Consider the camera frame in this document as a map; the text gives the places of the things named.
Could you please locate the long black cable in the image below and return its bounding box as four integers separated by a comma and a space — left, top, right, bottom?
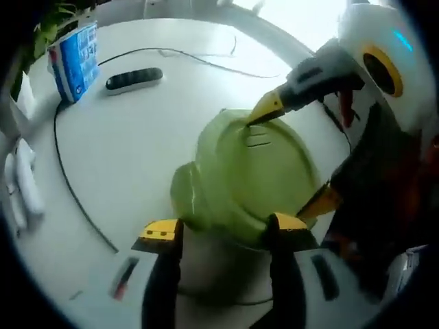
52, 47, 291, 255

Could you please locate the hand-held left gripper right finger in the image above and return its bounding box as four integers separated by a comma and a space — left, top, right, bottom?
268, 212, 381, 329

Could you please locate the green container lid with latches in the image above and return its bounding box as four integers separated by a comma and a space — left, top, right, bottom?
169, 107, 327, 253

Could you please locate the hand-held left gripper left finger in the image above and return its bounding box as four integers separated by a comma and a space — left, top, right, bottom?
68, 217, 185, 329

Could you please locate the black remote control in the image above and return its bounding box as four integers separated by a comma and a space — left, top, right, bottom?
105, 66, 164, 97

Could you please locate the blue printed box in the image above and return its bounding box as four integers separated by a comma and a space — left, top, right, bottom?
47, 21, 102, 104

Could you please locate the green leafy plant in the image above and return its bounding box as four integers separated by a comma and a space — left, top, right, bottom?
32, 0, 87, 60

